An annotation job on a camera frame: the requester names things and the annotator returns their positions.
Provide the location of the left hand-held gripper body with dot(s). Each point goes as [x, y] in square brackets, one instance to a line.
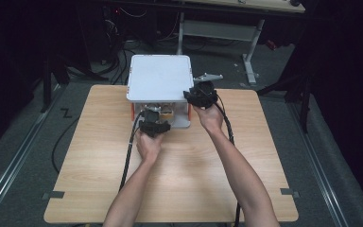
[151, 121]

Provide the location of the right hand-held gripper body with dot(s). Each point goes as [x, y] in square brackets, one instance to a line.
[204, 93]

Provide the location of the white two-tier shoe rack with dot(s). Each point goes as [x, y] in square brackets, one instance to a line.
[160, 78]

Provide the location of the person's left hand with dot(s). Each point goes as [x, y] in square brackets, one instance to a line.
[149, 146]

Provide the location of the person's right hand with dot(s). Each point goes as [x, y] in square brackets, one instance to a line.
[210, 119]

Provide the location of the white-framed background desk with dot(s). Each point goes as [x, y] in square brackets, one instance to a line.
[220, 30]

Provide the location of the small red object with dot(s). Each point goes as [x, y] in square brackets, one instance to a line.
[271, 45]

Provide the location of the black metal stand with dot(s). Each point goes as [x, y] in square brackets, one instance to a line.
[304, 101]
[46, 85]

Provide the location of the grey tape strip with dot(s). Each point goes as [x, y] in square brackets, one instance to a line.
[53, 195]
[289, 192]

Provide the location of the metal floor rail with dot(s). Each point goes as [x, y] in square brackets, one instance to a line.
[318, 167]
[15, 151]

